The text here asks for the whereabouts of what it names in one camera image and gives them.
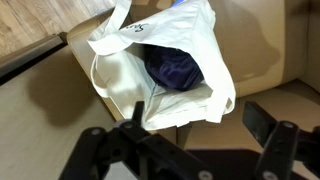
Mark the brown leather sofa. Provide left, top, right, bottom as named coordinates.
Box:
left=66, top=0, right=320, bottom=180

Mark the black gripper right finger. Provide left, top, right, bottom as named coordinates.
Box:
left=242, top=101, right=320, bottom=180

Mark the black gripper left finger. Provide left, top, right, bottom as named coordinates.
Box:
left=59, top=101, right=214, bottom=180

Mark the dark blue cloth bundle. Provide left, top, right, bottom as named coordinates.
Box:
left=143, top=44, right=205, bottom=93

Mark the white cloth tote bag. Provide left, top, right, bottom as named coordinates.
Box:
left=87, top=0, right=237, bottom=132

